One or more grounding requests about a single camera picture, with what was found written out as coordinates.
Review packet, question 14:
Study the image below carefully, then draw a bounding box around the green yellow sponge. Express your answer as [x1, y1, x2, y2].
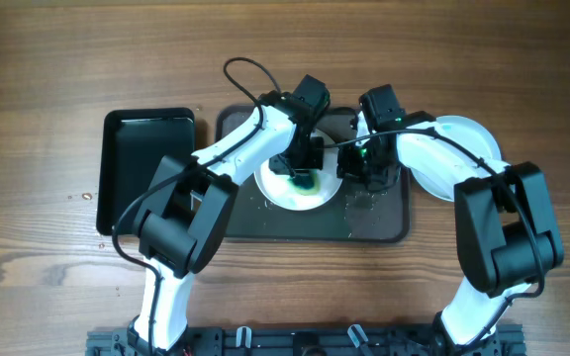
[287, 170, 321, 196]

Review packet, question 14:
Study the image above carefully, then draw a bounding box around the white plate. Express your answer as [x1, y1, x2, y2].
[253, 130, 342, 211]
[411, 115, 502, 202]

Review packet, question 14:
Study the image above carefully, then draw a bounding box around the white plate front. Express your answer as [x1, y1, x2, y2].
[411, 115, 502, 202]

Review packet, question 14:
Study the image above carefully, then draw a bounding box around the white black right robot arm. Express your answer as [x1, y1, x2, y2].
[339, 111, 564, 355]

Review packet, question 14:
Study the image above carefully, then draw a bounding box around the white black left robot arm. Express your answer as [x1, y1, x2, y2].
[128, 90, 331, 355]

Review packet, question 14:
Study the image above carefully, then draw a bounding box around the black water tray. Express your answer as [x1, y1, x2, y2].
[96, 108, 196, 235]

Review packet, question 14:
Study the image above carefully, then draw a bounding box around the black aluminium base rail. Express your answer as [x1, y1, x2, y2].
[85, 324, 527, 356]

